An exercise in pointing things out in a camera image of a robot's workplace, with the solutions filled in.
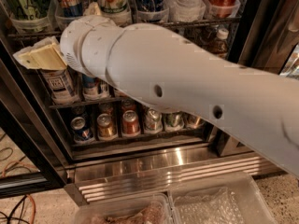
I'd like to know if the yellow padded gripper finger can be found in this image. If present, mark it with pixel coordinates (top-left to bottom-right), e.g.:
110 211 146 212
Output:
13 36 67 71

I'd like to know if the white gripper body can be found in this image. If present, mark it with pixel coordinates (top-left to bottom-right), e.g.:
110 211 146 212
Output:
59 15 118 77

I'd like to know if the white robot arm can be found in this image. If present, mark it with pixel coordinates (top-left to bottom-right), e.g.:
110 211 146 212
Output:
14 15 299 176

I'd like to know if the blue red bull can middle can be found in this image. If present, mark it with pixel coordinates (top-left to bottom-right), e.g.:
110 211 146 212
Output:
82 75 100 97

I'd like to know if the green can top shelf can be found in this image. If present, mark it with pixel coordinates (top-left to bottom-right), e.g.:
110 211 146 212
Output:
7 0 50 21

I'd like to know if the green can shelf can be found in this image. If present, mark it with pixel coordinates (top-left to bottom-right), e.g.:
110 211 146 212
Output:
164 112 184 131
7 0 50 21

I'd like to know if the pepsi can bottom shelf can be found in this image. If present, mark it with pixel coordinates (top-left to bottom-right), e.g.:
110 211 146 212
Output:
70 117 93 142

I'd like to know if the gold can bottom shelf left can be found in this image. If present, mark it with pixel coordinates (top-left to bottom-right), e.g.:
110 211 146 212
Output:
97 113 117 140

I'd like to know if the gold can shelf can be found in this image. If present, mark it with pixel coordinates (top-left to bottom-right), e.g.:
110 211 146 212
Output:
97 113 117 140
186 115 206 129

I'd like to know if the red can bottom shelf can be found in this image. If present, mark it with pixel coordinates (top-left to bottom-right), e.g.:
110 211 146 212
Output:
122 110 140 136

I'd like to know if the silver can bottom shelf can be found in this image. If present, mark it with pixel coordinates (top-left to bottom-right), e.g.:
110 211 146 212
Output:
144 108 163 133

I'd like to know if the clear water bottle top shelf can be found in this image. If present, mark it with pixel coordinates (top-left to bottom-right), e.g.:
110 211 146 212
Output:
166 0 206 22

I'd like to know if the open fridge door left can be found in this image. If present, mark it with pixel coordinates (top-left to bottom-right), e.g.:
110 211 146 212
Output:
0 40 67 198

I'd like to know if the green can bottom shelf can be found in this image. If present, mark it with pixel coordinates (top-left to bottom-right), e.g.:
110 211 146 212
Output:
164 112 184 131

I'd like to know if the gold can bottom shelf right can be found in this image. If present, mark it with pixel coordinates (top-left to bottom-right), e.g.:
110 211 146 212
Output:
186 115 206 129

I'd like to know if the steel fridge base grille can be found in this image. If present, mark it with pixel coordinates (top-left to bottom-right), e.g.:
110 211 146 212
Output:
64 145 280 205

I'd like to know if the closed fridge door right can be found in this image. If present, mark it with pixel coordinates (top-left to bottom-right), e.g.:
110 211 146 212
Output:
228 0 299 159

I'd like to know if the iced tea bottle left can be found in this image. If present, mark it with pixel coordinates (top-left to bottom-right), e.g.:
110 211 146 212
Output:
41 69 76 105

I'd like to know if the iced tea bottle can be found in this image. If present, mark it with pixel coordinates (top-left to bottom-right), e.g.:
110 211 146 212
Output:
41 69 76 105
208 28 229 59

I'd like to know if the iced tea bottle right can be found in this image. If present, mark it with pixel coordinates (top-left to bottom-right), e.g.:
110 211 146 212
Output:
208 28 229 59

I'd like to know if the clear plastic bin left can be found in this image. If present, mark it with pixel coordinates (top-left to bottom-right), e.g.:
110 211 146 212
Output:
72 193 174 224

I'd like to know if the clear plastic bin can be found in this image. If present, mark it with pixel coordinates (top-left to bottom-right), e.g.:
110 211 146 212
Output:
168 172 277 224
72 193 174 224

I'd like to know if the clear plastic bin right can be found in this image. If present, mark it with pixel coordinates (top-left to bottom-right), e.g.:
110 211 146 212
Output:
168 172 277 224

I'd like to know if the middle wire shelf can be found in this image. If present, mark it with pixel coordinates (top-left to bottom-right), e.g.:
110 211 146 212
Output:
49 97 126 109

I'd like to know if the orange cable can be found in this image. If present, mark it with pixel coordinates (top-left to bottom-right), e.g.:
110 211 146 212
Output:
0 161 41 224

